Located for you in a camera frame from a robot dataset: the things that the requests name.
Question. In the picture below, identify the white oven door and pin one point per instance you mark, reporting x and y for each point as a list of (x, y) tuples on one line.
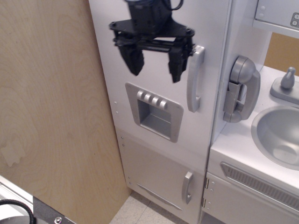
[(234, 205)]

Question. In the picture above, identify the black metal base plate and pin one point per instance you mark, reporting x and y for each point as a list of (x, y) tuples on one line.
[(41, 214)]

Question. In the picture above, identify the white fridge door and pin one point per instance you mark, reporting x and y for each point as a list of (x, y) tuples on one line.
[(209, 19)]

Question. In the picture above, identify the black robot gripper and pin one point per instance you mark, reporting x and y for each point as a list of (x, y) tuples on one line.
[(150, 20)]

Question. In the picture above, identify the grey ice dispenser box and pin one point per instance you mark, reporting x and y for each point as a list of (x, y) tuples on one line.
[(155, 113)]

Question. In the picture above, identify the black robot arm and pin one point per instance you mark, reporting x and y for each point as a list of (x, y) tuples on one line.
[(159, 44)]

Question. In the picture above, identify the grey freezer door handle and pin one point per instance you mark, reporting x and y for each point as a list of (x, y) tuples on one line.
[(186, 196)]

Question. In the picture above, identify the white toy kitchen cabinet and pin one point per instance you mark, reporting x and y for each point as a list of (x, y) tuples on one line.
[(232, 143)]

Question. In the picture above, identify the grey fridge door handle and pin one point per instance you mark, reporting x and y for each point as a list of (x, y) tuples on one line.
[(196, 60)]

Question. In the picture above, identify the grey oven vent panel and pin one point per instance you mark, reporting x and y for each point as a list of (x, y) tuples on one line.
[(260, 186)]

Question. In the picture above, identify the grey toy sink bowl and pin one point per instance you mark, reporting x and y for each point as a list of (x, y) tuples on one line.
[(275, 132)]

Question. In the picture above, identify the grey toy faucet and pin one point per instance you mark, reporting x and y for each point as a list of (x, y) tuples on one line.
[(286, 88)]

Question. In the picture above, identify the white toy microwave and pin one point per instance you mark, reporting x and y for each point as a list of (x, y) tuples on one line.
[(278, 16)]

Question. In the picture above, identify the grey toy telephone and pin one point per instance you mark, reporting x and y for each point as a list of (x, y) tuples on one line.
[(243, 91)]

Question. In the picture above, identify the aluminium frame rail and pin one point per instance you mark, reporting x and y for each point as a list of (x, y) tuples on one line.
[(9, 190)]

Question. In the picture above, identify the white freezer door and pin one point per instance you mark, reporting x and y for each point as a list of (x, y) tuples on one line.
[(160, 178)]

